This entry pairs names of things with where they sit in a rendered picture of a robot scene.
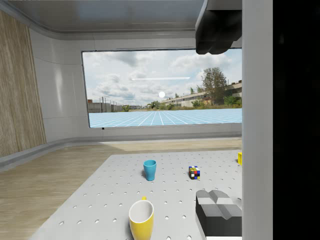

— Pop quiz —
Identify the puzzle cube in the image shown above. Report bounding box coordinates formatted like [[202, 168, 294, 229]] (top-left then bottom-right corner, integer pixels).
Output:
[[188, 165, 201, 181]]

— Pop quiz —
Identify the yellow mug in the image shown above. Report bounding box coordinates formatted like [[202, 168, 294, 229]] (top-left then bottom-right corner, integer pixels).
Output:
[[128, 196, 155, 240]]

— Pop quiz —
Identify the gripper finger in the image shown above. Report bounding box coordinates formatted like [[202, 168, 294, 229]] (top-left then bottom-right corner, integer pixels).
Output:
[[195, 189, 243, 239], [195, 0, 243, 55]]

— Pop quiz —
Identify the blue mug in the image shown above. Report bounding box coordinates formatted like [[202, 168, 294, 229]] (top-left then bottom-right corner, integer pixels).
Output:
[[143, 159, 157, 182]]

